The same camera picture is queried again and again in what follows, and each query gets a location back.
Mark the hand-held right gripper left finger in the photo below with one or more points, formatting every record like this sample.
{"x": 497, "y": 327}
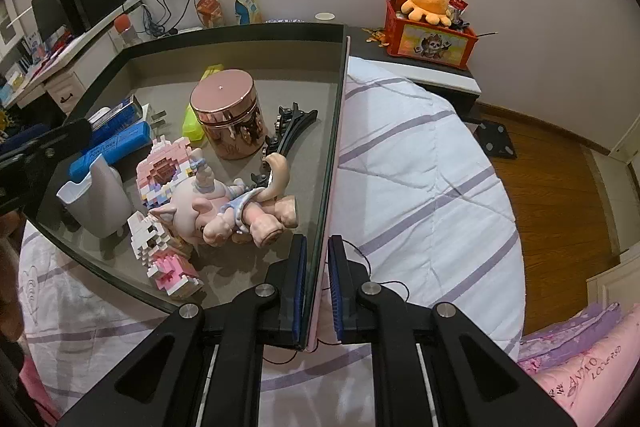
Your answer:
{"x": 300, "y": 287}

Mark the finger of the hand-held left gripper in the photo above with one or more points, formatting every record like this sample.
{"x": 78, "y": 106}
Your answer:
{"x": 65, "y": 134}

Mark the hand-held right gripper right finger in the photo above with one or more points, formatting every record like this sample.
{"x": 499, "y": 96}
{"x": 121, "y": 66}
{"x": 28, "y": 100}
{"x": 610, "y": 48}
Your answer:
{"x": 336, "y": 292}

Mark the white rounded case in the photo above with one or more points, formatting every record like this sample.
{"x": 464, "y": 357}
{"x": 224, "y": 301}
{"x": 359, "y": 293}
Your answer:
{"x": 101, "y": 113}

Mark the long blue gold box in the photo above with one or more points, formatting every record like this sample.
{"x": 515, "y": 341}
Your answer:
{"x": 117, "y": 117}

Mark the pink box with black rim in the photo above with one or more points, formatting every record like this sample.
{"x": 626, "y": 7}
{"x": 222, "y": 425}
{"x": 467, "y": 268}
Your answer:
{"x": 165, "y": 72}

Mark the pink pig figurine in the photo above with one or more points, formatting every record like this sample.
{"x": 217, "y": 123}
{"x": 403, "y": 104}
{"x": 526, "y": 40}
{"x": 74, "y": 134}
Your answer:
{"x": 200, "y": 207}

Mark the yellow-green plastic stick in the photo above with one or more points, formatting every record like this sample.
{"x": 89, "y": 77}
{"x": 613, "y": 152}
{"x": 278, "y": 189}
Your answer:
{"x": 194, "y": 127}

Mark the white pink block figure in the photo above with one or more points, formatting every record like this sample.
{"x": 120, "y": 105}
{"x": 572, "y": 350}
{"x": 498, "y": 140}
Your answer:
{"x": 165, "y": 257}

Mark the person's left hand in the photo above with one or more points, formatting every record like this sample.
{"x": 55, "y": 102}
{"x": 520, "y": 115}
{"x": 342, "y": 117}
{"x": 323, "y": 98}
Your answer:
{"x": 10, "y": 297}

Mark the white desk with drawers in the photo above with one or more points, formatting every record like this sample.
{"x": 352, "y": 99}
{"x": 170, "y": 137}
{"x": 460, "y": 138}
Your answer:
{"x": 65, "y": 72}

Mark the white plastic cup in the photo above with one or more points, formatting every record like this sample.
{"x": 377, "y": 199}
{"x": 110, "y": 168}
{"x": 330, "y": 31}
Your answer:
{"x": 97, "y": 202}

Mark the white shelf unit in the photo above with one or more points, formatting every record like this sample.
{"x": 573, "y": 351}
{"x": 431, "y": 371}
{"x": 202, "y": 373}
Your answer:
{"x": 10, "y": 77}

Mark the pile of desk stationery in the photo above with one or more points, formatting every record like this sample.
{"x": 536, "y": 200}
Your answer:
{"x": 50, "y": 52}

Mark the white charger plug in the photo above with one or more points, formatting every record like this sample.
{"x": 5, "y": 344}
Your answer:
{"x": 156, "y": 114}

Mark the black hair clip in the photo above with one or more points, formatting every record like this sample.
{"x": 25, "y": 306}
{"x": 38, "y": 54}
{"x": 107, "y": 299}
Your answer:
{"x": 261, "y": 179}
{"x": 296, "y": 123}

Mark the orange-topped bottle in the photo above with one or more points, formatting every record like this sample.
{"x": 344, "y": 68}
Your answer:
{"x": 123, "y": 29}

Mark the black computer monitor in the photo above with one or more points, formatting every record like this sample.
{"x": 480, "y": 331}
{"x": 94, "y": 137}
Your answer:
{"x": 47, "y": 9}

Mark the rose gold tin can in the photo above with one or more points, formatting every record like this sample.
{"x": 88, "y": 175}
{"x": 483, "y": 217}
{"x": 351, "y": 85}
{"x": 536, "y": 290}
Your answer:
{"x": 227, "y": 117}

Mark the orange snack bag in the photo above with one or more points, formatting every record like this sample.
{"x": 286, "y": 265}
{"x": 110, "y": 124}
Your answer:
{"x": 210, "y": 7}

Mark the pink bed sheet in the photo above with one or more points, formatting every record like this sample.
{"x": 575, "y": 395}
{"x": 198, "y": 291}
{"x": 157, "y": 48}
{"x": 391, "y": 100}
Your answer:
{"x": 30, "y": 382}

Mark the blue white snack bag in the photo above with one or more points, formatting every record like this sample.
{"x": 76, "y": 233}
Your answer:
{"x": 248, "y": 4}

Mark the purple blanket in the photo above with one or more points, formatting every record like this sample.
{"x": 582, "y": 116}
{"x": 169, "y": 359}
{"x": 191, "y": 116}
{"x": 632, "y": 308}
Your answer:
{"x": 565, "y": 332}

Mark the black white bedside table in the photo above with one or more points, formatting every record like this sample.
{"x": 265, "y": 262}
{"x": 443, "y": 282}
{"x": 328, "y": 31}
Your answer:
{"x": 440, "y": 79}

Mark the small orange trinkets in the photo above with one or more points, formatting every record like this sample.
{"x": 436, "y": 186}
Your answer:
{"x": 376, "y": 38}

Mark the red printed crate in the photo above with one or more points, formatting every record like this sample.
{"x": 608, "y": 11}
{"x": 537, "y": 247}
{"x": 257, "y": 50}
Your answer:
{"x": 430, "y": 42}

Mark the pink printed pillow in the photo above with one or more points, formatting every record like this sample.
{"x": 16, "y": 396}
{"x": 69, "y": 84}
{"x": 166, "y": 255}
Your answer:
{"x": 595, "y": 367}

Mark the white cabinet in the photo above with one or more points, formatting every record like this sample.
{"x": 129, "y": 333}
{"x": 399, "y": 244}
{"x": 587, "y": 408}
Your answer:
{"x": 617, "y": 277}

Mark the orange octopus plush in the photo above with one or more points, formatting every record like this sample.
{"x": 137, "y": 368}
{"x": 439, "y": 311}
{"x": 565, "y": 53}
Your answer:
{"x": 427, "y": 2}

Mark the red tagged trinket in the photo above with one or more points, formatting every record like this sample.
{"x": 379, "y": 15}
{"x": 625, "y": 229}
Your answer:
{"x": 457, "y": 3}

